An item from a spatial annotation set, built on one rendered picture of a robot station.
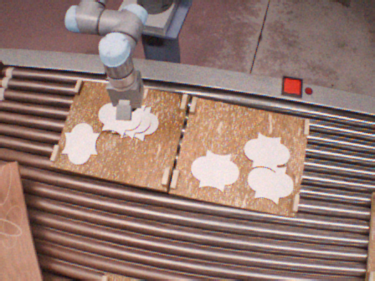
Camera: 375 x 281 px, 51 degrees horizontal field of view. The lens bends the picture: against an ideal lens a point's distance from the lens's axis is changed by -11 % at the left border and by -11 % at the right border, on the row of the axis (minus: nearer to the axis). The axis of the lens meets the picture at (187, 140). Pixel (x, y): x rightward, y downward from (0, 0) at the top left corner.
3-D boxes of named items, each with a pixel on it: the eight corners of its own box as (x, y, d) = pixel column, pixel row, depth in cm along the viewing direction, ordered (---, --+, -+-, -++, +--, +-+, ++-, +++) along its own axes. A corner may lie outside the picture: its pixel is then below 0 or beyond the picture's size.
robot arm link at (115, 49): (134, 30, 101) (121, 58, 98) (139, 56, 111) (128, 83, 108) (105, 26, 102) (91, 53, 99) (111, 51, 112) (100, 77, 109)
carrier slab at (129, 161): (81, 81, 157) (80, 79, 156) (189, 97, 152) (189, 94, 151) (52, 167, 143) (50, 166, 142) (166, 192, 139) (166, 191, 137)
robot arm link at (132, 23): (110, -2, 109) (94, 28, 104) (149, 3, 107) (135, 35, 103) (114, 16, 116) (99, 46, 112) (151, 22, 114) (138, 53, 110)
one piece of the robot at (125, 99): (97, 98, 109) (109, 126, 124) (131, 99, 108) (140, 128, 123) (106, 59, 114) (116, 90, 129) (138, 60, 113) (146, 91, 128)
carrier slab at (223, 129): (193, 99, 152) (193, 97, 151) (308, 122, 147) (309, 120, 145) (169, 194, 138) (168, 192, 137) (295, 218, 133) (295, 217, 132)
